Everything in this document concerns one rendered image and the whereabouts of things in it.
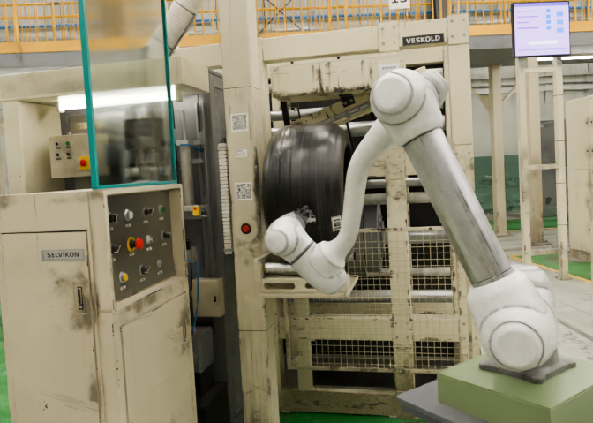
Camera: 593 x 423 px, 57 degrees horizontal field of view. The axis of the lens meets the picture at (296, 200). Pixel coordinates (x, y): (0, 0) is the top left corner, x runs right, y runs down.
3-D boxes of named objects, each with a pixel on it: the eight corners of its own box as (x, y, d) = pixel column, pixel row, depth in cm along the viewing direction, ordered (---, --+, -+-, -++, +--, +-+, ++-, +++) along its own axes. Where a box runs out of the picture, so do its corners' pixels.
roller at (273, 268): (261, 271, 221) (262, 260, 224) (264, 275, 225) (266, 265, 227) (347, 270, 214) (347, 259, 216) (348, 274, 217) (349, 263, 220)
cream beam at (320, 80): (272, 98, 251) (270, 65, 250) (285, 103, 275) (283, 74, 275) (405, 86, 237) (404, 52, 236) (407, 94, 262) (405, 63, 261)
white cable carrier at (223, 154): (224, 253, 235) (217, 143, 232) (228, 252, 240) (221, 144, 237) (234, 253, 234) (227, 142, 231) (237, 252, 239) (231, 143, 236)
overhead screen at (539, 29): (514, 56, 552) (512, 2, 549) (512, 58, 557) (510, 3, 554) (571, 55, 556) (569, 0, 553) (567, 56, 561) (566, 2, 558)
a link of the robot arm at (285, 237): (266, 229, 176) (295, 258, 176) (251, 243, 161) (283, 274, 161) (288, 207, 173) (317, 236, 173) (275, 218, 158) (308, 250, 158)
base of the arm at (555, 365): (586, 361, 145) (585, 341, 145) (539, 385, 132) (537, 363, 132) (524, 347, 160) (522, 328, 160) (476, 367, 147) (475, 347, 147)
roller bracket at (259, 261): (254, 283, 220) (252, 259, 219) (279, 265, 258) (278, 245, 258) (262, 283, 219) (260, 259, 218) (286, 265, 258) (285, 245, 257)
